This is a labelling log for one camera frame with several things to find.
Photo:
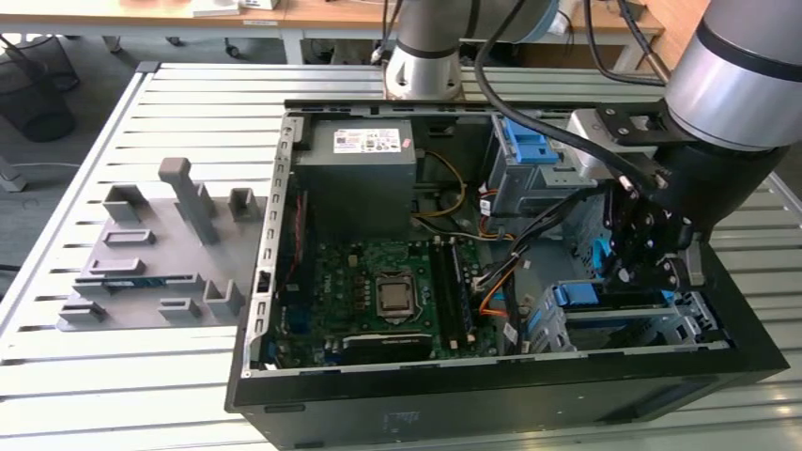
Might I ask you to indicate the blue drive latch bracket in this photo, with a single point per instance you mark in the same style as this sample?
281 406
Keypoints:
533 145

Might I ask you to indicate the black mesh waste bin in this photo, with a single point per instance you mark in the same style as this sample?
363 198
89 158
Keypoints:
38 94

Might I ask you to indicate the loose RAM stick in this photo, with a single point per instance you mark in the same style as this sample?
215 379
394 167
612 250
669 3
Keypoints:
135 283

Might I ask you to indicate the metal disk bay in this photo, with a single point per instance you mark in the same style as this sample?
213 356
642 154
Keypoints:
626 317

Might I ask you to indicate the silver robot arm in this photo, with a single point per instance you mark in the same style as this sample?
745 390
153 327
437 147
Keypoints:
726 70

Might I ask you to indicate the grey metal drive cage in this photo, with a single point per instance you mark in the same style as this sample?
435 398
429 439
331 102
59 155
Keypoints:
520 188

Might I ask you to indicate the silver CPU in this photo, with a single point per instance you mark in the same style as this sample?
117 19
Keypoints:
395 296

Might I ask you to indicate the grey power supply unit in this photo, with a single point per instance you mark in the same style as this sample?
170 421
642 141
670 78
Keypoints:
357 188

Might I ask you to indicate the installed RAM stick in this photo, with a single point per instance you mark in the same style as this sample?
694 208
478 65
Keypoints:
465 300

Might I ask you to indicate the grey parts rack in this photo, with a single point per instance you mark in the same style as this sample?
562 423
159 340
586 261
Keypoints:
170 272

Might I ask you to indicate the green motherboard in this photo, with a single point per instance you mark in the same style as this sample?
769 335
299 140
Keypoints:
342 282

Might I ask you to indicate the black graphics card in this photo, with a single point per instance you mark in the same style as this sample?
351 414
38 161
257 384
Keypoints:
389 347

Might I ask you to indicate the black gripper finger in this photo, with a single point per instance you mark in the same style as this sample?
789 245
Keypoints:
626 235
673 235

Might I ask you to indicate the white labelled box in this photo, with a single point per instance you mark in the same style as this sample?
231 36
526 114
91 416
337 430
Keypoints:
257 4

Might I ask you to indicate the wooden desk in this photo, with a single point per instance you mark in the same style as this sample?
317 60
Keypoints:
157 19

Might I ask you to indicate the black PC case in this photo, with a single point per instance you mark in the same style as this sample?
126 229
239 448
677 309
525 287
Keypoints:
501 404

